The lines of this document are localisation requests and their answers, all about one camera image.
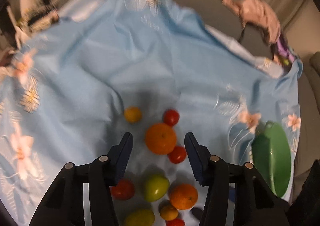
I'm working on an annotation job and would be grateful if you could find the green bowl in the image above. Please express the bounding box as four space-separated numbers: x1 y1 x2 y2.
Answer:
252 121 291 197

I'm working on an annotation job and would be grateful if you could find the red tomato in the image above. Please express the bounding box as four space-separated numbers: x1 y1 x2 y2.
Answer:
111 179 135 201
166 218 185 226
163 109 180 127
168 145 187 164

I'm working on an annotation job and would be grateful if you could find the red tomato bottom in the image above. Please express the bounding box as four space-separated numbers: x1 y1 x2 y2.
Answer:
166 218 185 226

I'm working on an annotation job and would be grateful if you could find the yellow-green fruit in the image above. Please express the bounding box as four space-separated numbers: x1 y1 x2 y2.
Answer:
123 208 155 226

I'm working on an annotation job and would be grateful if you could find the green apple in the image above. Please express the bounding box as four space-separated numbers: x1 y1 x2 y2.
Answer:
142 174 170 202

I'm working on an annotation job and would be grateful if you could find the small yellow fruit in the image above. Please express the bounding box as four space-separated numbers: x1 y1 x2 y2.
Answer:
124 106 142 124

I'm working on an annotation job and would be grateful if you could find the small orange-yellow fruit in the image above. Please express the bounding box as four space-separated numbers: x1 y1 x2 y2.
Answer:
159 204 178 221

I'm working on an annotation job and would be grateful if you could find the purple clothes pile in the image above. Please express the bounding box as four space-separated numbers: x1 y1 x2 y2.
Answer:
271 34 296 68

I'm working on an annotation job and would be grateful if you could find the light blue floral cloth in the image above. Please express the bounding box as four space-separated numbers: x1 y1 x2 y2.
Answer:
1 0 302 225

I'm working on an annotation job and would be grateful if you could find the pink garment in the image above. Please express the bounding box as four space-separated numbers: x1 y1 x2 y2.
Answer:
221 0 281 44

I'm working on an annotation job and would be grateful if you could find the clutter pile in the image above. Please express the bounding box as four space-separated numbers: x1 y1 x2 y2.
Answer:
0 0 61 67

